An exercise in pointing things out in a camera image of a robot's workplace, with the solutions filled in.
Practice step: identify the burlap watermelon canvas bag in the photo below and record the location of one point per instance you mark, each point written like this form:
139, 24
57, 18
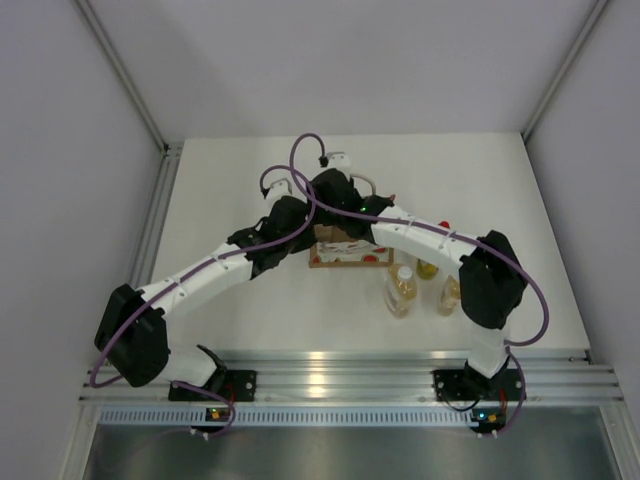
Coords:
352, 245

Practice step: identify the right aluminium frame post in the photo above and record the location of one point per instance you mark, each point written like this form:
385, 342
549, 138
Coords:
596, 12

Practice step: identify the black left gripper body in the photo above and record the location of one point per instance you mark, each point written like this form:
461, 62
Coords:
298, 242

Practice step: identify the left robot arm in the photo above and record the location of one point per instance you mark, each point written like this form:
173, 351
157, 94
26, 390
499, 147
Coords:
137, 333

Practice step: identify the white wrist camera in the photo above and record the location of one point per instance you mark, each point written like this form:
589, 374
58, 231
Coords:
336, 160
277, 190

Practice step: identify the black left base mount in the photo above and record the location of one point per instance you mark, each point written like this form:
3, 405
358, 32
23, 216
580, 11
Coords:
232, 385

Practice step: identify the slotted grey cable duct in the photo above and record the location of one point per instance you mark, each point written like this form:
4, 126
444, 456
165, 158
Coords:
252, 416

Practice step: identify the amber bottle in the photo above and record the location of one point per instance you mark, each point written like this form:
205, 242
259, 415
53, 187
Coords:
400, 290
449, 297

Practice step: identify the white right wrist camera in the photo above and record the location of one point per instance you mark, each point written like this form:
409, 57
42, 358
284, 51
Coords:
336, 160

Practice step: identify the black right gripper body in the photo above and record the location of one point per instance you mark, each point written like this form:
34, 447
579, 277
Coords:
327, 217

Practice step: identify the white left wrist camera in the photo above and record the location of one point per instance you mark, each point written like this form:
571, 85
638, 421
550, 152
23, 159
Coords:
277, 190

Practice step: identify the aluminium frame post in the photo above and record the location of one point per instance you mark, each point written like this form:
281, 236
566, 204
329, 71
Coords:
125, 80
596, 12

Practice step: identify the aluminium mounting rail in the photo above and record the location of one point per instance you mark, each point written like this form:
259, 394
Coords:
405, 378

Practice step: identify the left aluminium frame post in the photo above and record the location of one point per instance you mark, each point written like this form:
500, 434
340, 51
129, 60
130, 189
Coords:
125, 80

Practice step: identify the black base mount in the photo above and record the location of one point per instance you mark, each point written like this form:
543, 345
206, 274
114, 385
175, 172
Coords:
232, 385
455, 387

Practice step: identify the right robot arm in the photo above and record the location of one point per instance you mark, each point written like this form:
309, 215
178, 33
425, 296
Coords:
486, 268

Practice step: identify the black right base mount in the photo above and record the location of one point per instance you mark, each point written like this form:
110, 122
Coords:
455, 387

